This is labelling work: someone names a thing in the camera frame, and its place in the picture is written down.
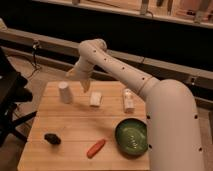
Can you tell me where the orange carrot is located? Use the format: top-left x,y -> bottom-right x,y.
87,139 -> 106,158

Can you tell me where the black chair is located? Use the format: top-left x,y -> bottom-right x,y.
0,47 -> 36,147

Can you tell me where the green ceramic bowl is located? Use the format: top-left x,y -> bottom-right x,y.
115,118 -> 148,156

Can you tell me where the white eraser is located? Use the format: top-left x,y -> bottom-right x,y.
90,92 -> 102,107

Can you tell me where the small white bottle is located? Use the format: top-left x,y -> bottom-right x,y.
123,88 -> 134,113

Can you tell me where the white ceramic cup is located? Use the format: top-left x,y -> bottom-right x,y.
58,81 -> 73,104

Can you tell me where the wooden board table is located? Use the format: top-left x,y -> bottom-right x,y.
18,81 -> 149,171

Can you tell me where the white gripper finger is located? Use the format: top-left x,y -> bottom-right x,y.
65,68 -> 77,79
81,79 -> 90,93

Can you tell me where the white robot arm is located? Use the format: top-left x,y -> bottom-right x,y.
67,39 -> 205,171

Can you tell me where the black cable on floor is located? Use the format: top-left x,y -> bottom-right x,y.
27,39 -> 44,79

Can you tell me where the black computer mouse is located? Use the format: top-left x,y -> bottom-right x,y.
44,133 -> 61,145

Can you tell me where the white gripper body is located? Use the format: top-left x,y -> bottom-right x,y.
74,59 -> 94,80

